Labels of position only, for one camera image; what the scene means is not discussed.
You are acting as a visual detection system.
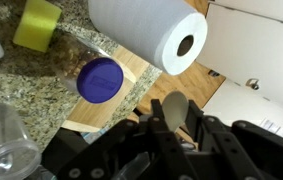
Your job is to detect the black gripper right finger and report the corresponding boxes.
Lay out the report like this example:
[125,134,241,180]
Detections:
[183,99,283,180]

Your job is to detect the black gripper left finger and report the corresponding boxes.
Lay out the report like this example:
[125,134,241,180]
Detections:
[56,98,200,180]

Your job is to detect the grey plastic spoon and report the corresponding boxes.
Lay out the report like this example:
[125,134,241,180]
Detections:
[114,91,191,180]

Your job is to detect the white paper towel roll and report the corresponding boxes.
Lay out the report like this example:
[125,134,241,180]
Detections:
[87,0,209,77]

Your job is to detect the metal cabinet latch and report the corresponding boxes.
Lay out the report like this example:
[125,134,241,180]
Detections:
[245,77,261,91]

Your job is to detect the wooden cutting board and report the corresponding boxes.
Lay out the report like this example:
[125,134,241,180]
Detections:
[61,44,151,133]

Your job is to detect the clear jar blue lid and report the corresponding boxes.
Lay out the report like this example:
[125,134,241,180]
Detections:
[50,30,125,105]

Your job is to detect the white cabinet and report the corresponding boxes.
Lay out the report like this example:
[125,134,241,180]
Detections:
[195,0,283,148]

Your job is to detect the clear plastic cup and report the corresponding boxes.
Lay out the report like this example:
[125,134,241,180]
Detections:
[0,102,43,180]

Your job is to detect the yellow sponge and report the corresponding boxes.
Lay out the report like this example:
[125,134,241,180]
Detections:
[12,0,63,54]

